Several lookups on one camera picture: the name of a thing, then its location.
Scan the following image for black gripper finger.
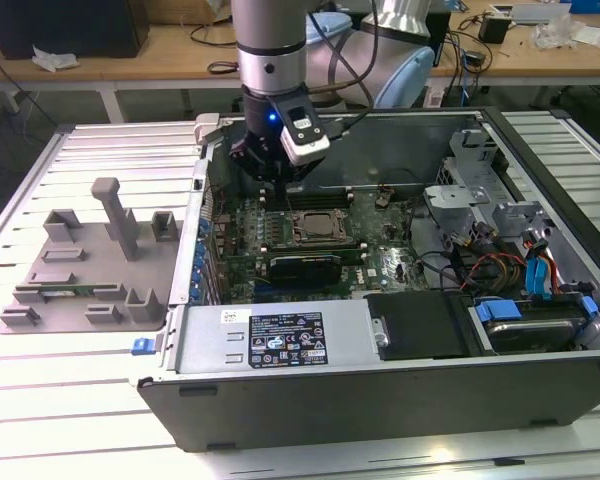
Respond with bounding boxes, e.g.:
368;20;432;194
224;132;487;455
228;140;283;211
281;158;326;211

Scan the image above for CPU socket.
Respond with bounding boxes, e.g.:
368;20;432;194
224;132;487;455
290;208;354;247

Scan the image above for light grey case latch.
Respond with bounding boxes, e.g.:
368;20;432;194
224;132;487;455
193;112;222;147

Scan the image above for black graphics card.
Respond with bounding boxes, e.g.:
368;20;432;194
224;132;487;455
267;251;345;290

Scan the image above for green motherboard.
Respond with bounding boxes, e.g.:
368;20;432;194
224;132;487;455
207;185;434;305

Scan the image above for silver metal drive cage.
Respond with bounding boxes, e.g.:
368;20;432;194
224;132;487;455
421;182;492;237

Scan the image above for grey parts rack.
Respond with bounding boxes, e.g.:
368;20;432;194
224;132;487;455
0;176;187;335

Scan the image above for silver power supply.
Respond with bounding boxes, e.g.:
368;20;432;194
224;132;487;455
165;298;382;375

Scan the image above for large black box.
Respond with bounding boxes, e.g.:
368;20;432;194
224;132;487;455
423;9;454;69

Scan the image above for green RAM stick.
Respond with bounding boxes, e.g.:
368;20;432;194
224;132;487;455
35;283;122;297

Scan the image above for crumpled white paper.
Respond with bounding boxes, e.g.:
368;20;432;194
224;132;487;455
31;43;80;72

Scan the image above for black computer tower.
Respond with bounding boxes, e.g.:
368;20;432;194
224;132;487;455
0;0;150;60

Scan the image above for small black box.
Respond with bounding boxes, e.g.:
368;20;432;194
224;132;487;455
478;13;511;45

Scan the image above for black PC case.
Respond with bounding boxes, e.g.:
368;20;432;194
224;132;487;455
128;104;600;455

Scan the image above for hard disk in blue carrier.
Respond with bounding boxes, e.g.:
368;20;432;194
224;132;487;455
468;296;600;357

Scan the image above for clear plastic bags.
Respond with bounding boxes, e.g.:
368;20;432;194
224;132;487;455
532;13;584;51

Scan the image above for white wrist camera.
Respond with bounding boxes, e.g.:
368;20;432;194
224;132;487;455
269;92;332;167

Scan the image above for black camera cable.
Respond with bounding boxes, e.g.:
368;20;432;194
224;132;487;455
307;0;381;142

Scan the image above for blue flat cable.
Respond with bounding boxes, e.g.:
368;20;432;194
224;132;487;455
523;249;552;302

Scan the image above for orange flat cable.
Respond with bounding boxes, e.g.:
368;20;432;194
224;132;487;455
542;248;564;300

